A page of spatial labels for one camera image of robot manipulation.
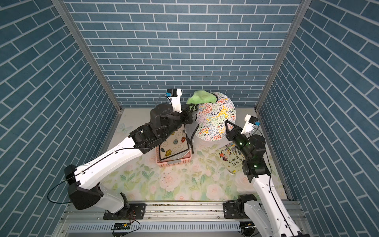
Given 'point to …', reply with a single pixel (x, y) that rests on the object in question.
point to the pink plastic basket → (182, 157)
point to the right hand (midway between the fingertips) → (228, 122)
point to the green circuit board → (121, 226)
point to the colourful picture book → (229, 156)
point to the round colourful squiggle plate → (210, 125)
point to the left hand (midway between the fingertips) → (200, 105)
